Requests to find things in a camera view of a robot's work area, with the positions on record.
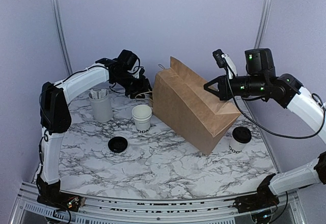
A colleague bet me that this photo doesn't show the left aluminium frame post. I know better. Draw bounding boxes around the left aluminium frame post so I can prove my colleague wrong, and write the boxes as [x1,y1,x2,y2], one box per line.
[51,0,73,75]

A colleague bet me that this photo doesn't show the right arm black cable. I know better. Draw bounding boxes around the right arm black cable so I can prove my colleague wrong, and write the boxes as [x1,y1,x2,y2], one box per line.
[224,66,326,140]

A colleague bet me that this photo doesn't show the aluminium frame post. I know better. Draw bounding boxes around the aluminium frame post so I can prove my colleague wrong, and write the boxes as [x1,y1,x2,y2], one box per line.
[254,0,272,48]
[51,0,73,75]

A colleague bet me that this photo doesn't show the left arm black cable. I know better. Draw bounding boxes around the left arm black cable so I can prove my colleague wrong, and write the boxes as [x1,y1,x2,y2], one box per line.
[37,55,143,174]

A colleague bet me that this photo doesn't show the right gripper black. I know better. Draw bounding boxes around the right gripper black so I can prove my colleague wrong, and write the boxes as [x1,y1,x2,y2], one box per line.
[203,73,267,101]

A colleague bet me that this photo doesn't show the brown paper bag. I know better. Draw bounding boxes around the brown paper bag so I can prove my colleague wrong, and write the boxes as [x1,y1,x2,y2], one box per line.
[152,57,240,155]

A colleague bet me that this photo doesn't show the white sugar packets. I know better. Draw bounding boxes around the white sugar packets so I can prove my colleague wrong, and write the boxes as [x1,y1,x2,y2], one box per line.
[90,89,107,100]

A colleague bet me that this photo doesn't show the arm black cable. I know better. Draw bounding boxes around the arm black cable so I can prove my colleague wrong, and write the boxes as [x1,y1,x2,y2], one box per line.
[224,66,326,140]
[37,55,143,174]

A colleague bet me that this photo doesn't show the grey cylindrical canister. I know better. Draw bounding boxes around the grey cylindrical canister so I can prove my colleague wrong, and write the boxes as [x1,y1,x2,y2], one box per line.
[89,90,113,123]

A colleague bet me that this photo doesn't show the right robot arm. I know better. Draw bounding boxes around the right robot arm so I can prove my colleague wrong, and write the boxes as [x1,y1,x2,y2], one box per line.
[203,48,325,213]

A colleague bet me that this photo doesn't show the stack of white paper cups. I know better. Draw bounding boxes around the stack of white paper cups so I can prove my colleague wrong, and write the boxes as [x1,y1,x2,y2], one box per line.
[131,104,152,134]

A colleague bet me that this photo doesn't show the front aluminium rail base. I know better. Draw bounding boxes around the front aluminium rail base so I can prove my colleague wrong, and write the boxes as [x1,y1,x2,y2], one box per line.
[9,182,307,223]

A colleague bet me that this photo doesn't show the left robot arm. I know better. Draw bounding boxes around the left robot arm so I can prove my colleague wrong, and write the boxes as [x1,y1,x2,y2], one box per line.
[36,49,151,210]

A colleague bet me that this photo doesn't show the black plastic cup lid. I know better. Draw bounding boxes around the black plastic cup lid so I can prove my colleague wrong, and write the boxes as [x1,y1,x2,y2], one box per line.
[232,126,252,144]

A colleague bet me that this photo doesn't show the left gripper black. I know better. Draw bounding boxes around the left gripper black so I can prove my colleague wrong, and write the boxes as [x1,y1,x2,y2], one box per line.
[113,71,154,99]

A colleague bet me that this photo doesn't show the white paper cup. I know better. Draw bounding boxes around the white paper cup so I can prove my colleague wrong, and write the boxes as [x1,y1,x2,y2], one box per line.
[229,138,247,154]

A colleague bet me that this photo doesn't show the right aluminium frame post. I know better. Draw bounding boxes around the right aluminium frame post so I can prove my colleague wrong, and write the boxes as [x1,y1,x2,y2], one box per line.
[254,0,272,48]

